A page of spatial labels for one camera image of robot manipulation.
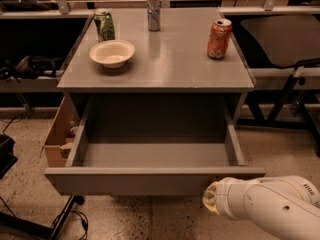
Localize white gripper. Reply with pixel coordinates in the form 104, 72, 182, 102
202, 177, 253, 220

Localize grey top drawer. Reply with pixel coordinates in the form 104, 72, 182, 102
45, 94, 265, 196

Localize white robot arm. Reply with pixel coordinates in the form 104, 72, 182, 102
203, 176, 320, 240

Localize black stand base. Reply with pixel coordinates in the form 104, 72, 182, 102
0, 196, 85, 240

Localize cardboard box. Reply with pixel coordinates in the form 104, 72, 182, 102
43, 99, 79, 167

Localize orange soda can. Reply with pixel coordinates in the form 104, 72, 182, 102
207, 18, 232, 59

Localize white paper bowl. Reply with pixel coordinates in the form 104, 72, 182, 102
89, 40, 135, 69

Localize black office chair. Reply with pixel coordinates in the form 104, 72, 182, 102
236, 14, 319, 141

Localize black box at left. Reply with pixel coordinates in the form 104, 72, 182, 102
0, 134, 17, 179

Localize silver soda can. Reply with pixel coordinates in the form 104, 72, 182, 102
147, 0, 161, 31

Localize green soda can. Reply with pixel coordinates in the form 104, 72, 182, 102
94, 9, 115, 42

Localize black headphones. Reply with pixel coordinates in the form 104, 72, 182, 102
0, 56, 63, 80

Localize black floor cable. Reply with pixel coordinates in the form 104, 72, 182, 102
49, 210, 90, 240

